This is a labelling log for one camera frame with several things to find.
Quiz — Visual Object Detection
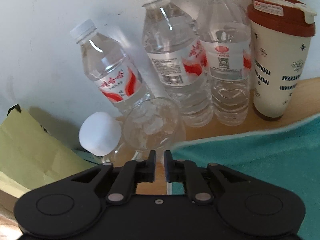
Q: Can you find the middle water bottle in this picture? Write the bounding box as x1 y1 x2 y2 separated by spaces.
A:
139 0 213 127

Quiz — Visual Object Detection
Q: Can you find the red lid patterned tumbler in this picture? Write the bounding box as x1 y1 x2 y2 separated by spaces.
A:
247 0 317 121

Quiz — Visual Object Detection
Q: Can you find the yellow-green paper bag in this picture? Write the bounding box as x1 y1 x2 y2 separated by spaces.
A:
0 105 93 198

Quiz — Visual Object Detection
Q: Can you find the leftmost water bottle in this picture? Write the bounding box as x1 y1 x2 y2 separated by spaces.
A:
70 19 154 115

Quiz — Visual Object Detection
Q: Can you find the water bottle nearest tumbler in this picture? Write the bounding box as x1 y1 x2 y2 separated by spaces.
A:
196 0 251 126

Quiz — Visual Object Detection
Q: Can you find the water bottle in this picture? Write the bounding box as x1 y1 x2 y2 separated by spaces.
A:
139 0 213 127
70 19 154 115

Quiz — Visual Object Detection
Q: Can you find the teal towel white trim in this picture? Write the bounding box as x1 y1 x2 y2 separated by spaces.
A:
172 114 319 239

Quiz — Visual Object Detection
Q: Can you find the small white cap jar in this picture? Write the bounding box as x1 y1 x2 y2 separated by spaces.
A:
78 112 123 163

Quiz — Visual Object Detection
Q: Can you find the clear drinking glass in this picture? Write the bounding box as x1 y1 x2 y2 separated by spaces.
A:
123 98 186 163

